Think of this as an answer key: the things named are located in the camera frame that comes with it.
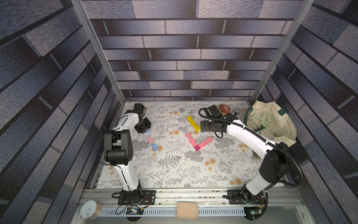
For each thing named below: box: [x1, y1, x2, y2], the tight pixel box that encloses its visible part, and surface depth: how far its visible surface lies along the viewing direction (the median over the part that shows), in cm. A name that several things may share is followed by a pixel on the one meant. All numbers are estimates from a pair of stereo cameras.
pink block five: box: [185, 132, 197, 144], surface depth 99 cm
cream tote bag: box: [243, 100, 297, 145], surface depth 90 cm
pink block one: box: [204, 136, 214, 145], surface depth 98 cm
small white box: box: [231, 107, 241, 119], surface depth 112 cm
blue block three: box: [151, 142, 159, 152], surface depth 94 cm
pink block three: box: [187, 136, 198, 147], surface depth 97 cm
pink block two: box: [197, 140, 208, 149], surface depth 96 cm
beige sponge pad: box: [176, 201, 199, 219], surface depth 72 cm
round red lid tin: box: [219, 104, 231, 114], surface depth 112 cm
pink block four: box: [147, 136, 155, 145], surface depth 99 cm
